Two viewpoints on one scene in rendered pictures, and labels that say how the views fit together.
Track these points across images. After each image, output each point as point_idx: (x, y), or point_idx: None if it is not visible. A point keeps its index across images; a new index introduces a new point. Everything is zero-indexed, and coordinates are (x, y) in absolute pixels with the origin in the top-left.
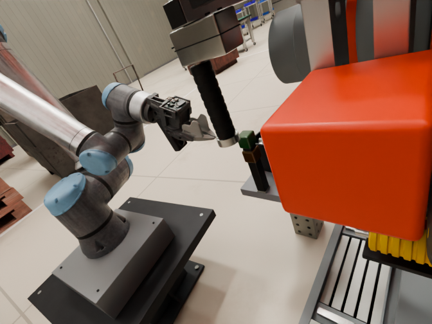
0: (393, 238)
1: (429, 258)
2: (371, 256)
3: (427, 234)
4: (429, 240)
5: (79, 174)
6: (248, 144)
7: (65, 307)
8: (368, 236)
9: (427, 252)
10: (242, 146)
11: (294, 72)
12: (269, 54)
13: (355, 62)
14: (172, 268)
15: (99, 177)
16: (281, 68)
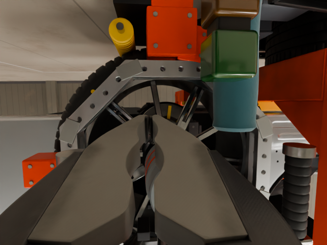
0: (116, 44)
1: (76, 96)
2: (115, 6)
3: (92, 91)
4: (82, 99)
5: None
6: (200, 58)
7: None
8: (112, 36)
9: (87, 84)
10: (208, 43)
11: (152, 173)
12: (151, 201)
13: (147, 159)
14: None
15: None
16: (150, 183)
